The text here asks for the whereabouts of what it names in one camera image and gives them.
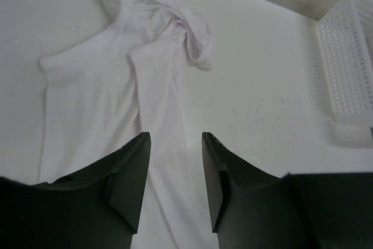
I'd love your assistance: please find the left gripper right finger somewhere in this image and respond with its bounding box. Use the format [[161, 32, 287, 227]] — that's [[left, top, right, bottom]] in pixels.
[[202, 132, 372, 248]]

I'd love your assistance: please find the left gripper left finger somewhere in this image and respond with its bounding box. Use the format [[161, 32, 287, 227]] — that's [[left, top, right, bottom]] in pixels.
[[1, 132, 151, 248]]

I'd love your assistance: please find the white tank top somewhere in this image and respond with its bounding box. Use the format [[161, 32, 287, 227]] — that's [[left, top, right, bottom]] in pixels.
[[38, 0, 218, 248]]

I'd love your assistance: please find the white plastic basket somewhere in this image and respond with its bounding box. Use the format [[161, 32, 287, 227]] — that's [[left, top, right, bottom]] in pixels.
[[316, 0, 372, 148]]

